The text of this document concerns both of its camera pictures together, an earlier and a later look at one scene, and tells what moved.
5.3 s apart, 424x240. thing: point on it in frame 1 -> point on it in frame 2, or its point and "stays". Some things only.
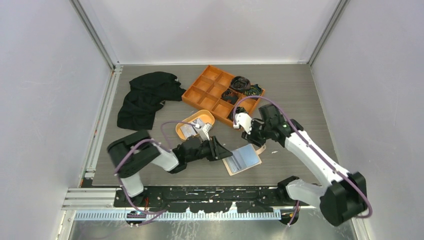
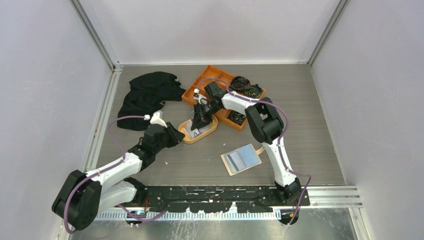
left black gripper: [217, 151] -> [176, 136]
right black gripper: [251, 137] -> [200, 119]
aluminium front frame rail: [98, 204] stays
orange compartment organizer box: [212, 92] stays
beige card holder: [243, 158] stays
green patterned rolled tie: [253, 90] stays
